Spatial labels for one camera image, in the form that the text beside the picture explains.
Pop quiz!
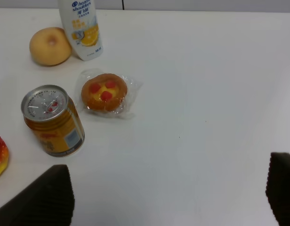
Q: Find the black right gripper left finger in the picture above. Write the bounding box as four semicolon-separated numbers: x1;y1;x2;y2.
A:
0;164;75;226

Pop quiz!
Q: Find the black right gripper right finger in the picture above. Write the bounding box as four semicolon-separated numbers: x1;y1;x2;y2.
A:
266;152;290;226

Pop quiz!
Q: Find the gold Red Bull can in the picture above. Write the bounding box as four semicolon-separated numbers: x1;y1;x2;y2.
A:
21;85;85;157

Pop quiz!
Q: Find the red yellow strawberry toy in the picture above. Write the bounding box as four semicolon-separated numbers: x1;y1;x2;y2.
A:
0;137;9;175

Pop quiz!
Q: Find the wrapped fruit tart pastry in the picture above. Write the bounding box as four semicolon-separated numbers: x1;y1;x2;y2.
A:
73;68;143;119

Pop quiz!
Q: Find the tan round bun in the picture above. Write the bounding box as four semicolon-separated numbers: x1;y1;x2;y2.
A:
29;27;72;66

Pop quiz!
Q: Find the white shampoo bottle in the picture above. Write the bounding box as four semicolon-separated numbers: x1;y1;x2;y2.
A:
58;0;103;61

